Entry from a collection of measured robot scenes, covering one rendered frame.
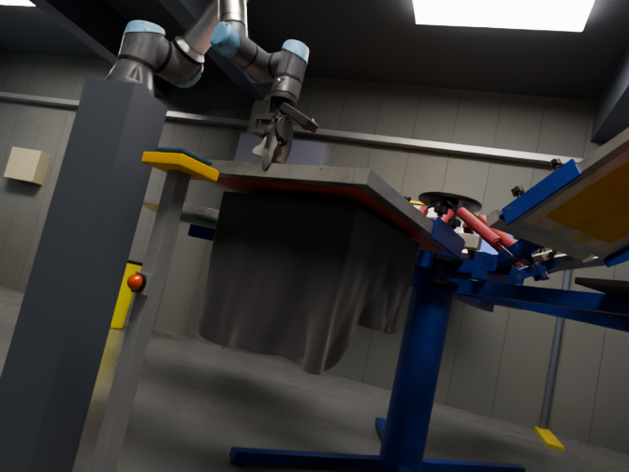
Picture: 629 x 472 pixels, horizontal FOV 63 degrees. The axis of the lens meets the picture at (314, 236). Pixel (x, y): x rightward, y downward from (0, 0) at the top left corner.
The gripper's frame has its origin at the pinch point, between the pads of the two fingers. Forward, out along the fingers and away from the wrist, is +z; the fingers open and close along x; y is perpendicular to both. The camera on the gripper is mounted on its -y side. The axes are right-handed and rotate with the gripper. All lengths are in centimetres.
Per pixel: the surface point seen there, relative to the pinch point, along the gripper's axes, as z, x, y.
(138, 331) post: 47, 19, 10
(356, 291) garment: 25.9, -19.3, -21.5
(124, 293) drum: 59, -233, 329
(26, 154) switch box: -75, -231, 576
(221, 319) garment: 41.4, -9.8, 12.6
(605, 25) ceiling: -214, -278, -43
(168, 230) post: 22.8, 19.0, 10.3
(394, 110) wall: -187, -357, 149
